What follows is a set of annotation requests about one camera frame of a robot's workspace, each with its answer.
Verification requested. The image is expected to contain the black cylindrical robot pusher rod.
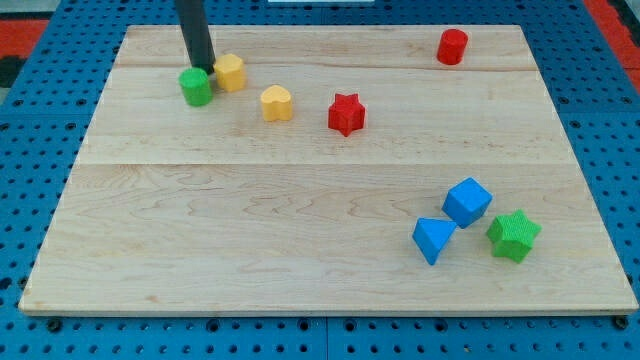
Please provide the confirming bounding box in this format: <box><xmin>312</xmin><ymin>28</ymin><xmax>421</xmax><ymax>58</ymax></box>
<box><xmin>174</xmin><ymin>0</ymin><xmax>216</xmax><ymax>74</ymax></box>

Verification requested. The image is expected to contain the yellow hexagon block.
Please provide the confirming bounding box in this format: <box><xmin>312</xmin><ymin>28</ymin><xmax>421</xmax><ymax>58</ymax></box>
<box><xmin>214</xmin><ymin>54</ymin><xmax>246</xmax><ymax>92</ymax></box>

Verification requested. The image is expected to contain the light wooden board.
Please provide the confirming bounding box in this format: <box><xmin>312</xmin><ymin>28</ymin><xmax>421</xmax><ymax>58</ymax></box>
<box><xmin>19</xmin><ymin>25</ymin><xmax>638</xmax><ymax>317</ymax></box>

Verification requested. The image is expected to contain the red cylinder block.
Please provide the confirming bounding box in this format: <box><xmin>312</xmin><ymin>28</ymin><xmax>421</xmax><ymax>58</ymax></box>
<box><xmin>436</xmin><ymin>28</ymin><xmax>468</xmax><ymax>65</ymax></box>

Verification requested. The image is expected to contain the green cylinder block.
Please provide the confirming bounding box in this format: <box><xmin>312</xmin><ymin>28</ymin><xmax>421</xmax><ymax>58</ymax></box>
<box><xmin>178</xmin><ymin>67</ymin><xmax>213</xmax><ymax>107</ymax></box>

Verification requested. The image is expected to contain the yellow heart block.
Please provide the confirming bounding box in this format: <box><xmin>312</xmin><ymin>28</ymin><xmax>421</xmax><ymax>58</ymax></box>
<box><xmin>260</xmin><ymin>85</ymin><xmax>293</xmax><ymax>122</ymax></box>

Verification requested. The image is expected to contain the red star block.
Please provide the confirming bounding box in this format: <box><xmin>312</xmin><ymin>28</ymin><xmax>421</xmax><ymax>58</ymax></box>
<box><xmin>328</xmin><ymin>93</ymin><xmax>366</xmax><ymax>137</ymax></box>

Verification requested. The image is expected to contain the blue triangle block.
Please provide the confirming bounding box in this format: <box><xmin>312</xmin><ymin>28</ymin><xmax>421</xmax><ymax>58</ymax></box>
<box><xmin>412</xmin><ymin>218</ymin><xmax>457</xmax><ymax>265</ymax></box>

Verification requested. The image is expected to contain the blue cube block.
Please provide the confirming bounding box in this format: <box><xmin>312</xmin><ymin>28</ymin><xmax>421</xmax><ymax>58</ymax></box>
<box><xmin>442</xmin><ymin>177</ymin><xmax>493</xmax><ymax>228</ymax></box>

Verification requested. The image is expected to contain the green star block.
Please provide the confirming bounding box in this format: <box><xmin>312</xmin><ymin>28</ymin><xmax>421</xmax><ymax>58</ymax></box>
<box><xmin>486</xmin><ymin>209</ymin><xmax>542</xmax><ymax>263</ymax></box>

